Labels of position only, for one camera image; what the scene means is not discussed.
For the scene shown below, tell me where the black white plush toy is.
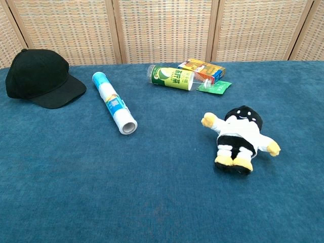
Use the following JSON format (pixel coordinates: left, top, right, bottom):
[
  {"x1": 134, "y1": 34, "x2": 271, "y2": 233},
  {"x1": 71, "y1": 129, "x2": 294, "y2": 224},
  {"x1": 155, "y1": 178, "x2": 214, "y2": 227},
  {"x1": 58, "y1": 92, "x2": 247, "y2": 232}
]
[{"x1": 200, "y1": 105, "x2": 281, "y2": 176}]

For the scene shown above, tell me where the green label plastic tea bottle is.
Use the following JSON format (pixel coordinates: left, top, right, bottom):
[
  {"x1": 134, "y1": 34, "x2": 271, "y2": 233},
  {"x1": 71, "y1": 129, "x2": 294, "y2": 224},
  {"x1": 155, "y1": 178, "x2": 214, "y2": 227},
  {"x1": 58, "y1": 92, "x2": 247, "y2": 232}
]
[{"x1": 147, "y1": 64, "x2": 212, "y2": 92}]

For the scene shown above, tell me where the white plastic wrap roll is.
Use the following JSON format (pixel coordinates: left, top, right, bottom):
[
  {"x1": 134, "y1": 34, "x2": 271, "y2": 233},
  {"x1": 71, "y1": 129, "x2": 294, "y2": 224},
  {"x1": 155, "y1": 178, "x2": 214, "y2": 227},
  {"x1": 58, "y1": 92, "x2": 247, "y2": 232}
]
[{"x1": 92, "y1": 71, "x2": 138, "y2": 136}]

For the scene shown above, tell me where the green tea sachet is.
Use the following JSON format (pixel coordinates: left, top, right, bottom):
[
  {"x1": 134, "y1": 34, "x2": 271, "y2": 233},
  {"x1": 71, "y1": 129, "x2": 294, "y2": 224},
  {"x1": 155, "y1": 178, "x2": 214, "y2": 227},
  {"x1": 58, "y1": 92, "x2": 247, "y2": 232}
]
[{"x1": 197, "y1": 80, "x2": 233, "y2": 95}]

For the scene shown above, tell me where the orange yellow carton box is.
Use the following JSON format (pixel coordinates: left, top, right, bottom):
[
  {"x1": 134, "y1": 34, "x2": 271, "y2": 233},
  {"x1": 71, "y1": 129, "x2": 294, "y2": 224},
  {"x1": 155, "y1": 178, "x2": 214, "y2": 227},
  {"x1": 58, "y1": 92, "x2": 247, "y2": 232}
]
[{"x1": 178, "y1": 58, "x2": 227, "y2": 85}]

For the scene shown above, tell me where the blue table cloth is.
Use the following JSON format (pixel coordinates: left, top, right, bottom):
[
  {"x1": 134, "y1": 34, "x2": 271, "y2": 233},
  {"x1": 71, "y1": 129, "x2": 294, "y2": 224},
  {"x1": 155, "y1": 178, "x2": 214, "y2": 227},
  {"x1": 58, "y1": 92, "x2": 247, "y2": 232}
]
[{"x1": 0, "y1": 60, "x2": 324, "y2": 243}]

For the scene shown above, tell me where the woven folding screen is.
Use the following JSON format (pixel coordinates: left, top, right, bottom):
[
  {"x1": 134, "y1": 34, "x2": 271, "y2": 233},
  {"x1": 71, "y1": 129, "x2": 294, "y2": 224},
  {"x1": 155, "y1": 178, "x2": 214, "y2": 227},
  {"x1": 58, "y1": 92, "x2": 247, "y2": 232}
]
[{"x1": 0, "y1": 0, "x2": 324, "y2": 69}]

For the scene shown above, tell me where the black baseball cap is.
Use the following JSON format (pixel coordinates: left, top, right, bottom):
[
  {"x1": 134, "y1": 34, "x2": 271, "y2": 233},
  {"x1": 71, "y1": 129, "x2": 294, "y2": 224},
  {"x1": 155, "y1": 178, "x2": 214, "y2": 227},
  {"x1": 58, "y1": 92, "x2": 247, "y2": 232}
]
[{"x1": 5, "y1": 48, "x2": 87, "y2": 110}]

